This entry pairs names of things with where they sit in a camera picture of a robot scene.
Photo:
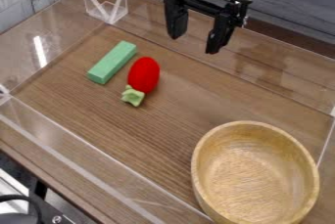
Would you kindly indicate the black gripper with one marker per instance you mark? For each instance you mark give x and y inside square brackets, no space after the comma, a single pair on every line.
[219,36]

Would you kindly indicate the red plush strawberry toy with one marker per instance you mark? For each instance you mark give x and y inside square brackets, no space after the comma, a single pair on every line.
[143,80]

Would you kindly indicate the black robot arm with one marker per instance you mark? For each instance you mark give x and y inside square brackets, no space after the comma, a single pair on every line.
[230,14]

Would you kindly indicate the green rectangular block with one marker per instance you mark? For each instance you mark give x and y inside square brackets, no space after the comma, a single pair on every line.
[113,61]

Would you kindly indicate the wooden bowl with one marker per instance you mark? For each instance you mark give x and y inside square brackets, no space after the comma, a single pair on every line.
[254,174]

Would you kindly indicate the clear acrylic corner bracket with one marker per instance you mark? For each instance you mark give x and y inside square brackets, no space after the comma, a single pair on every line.
[107,11]

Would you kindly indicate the clear acrylic tray enclosure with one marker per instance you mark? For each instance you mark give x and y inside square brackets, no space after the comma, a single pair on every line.
[119,159]

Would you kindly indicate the black metal table frame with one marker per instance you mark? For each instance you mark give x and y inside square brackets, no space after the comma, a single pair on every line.
[28,200]

